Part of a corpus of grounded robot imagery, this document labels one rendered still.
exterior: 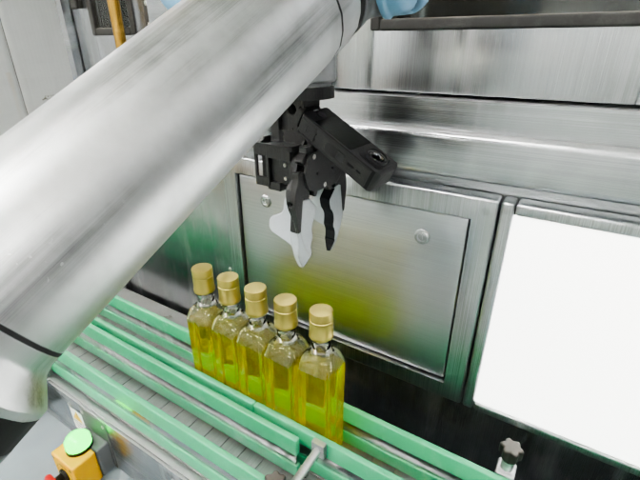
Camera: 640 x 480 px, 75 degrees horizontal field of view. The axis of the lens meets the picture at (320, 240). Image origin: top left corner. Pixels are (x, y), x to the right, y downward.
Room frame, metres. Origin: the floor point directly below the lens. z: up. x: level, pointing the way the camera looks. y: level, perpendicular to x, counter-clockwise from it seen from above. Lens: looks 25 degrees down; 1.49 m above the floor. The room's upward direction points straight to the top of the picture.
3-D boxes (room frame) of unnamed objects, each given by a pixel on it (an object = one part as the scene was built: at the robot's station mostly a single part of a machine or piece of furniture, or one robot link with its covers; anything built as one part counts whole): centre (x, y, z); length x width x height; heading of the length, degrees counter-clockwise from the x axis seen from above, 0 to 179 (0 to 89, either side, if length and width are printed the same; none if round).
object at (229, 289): (0.57, 0.15, 1.14); 0.04 x 0.04 x 0.04
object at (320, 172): (0.50, 0.02, 1.39); 0.09 x 0.08 x 0.12; 53
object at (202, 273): (0.60, 0.20, 1.14); 0.04 x 0.04 x 0.04
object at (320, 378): (0.48, 0.00, 0.99); 0.06 x 0.06 x 0.21; 59
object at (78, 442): (0.53, 0.44, 0.84); 0.04 x 0.04 x 0.03
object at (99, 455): (0.53, 0.44, 0.79); 0.07 x 0.07 x 0.07; 58
